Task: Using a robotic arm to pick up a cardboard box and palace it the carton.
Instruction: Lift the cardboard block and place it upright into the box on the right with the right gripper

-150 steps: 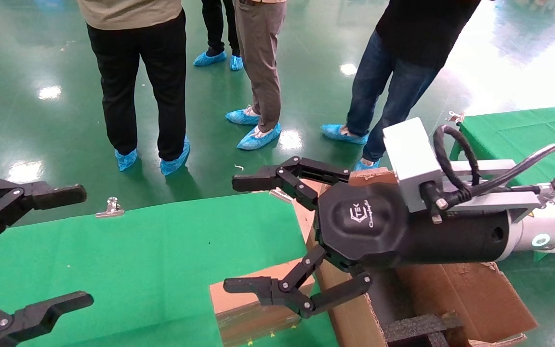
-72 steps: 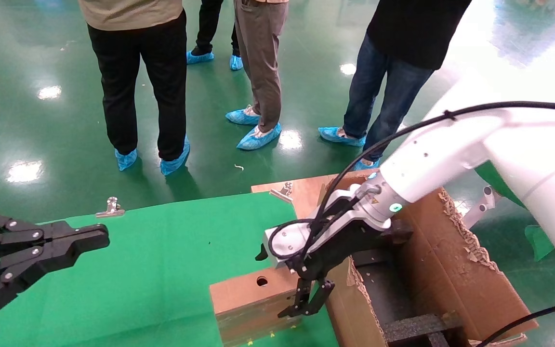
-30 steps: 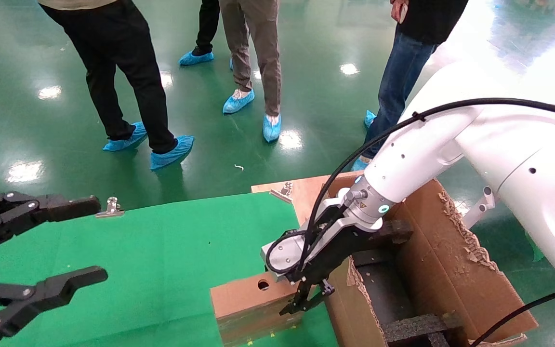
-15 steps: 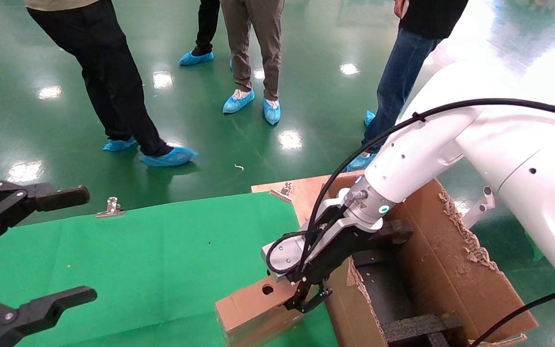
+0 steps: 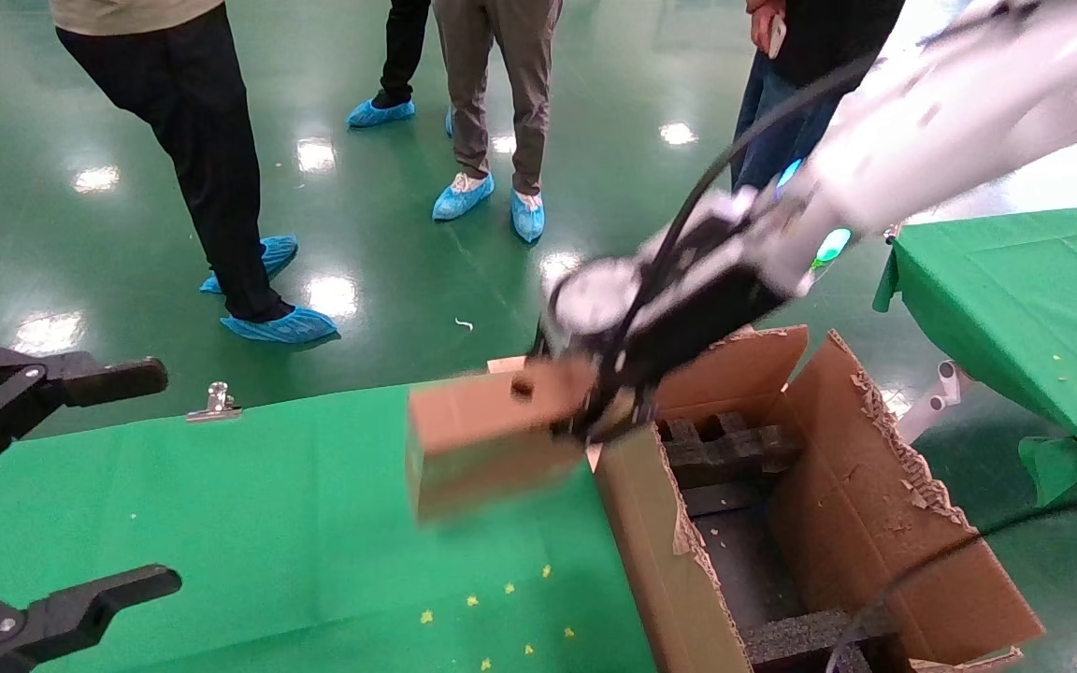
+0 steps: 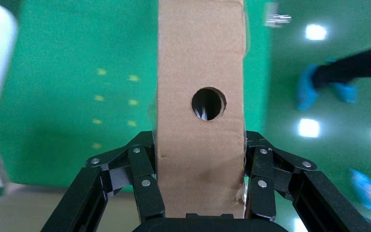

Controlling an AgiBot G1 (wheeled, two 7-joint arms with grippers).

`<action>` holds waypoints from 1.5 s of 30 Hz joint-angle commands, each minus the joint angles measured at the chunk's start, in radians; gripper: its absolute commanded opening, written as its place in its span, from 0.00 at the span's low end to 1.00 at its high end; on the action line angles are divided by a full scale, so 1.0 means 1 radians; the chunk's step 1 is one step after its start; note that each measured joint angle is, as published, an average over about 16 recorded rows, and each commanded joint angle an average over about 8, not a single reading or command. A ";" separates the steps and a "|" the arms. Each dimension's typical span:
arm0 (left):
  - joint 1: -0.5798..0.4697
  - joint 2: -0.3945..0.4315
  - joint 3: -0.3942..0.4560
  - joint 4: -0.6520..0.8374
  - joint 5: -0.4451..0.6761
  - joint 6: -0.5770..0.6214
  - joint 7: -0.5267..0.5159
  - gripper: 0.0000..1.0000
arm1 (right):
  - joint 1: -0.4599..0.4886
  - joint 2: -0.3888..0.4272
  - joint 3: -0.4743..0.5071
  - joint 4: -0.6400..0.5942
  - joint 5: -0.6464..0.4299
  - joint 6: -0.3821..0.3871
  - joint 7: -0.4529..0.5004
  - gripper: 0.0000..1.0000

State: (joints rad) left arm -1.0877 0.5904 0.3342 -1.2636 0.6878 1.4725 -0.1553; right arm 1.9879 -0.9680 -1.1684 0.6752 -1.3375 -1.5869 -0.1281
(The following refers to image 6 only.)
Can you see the green table cloth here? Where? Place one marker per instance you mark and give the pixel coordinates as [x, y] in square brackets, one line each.
[60, 96]

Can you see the person tan shirt black trousers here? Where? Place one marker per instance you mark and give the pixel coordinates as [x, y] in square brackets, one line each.
[358, 65]

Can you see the blue shoe cover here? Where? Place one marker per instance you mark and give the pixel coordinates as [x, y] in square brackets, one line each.
[366, 190]
[345, 93]
[307, 88]

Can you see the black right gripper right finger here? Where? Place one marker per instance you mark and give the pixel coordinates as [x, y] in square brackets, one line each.
[262, 192]

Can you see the small cardboard box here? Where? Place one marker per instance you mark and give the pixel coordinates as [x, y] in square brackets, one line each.
[201, 48]

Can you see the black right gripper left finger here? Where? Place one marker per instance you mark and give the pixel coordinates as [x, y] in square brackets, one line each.
[145, 192]

